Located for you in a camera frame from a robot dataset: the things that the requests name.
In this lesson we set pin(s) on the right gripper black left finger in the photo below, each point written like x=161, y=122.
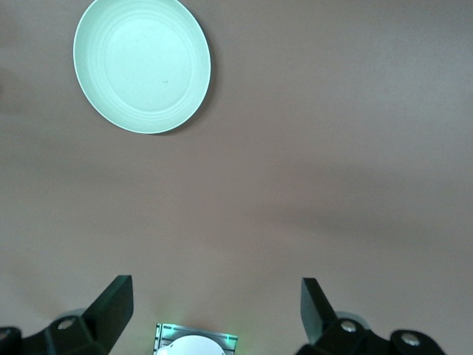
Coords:
x=92, y=333

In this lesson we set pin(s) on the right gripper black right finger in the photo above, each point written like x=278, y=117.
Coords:
x=325, y=333

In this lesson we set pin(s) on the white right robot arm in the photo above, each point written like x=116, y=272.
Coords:
x=192, y=347

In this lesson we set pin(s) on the brown table cloth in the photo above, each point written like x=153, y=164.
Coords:
x=295, y=166

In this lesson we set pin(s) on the pale green round plate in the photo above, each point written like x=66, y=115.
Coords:
x=142, y=66

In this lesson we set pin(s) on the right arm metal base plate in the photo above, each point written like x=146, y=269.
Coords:
x=166, y=331

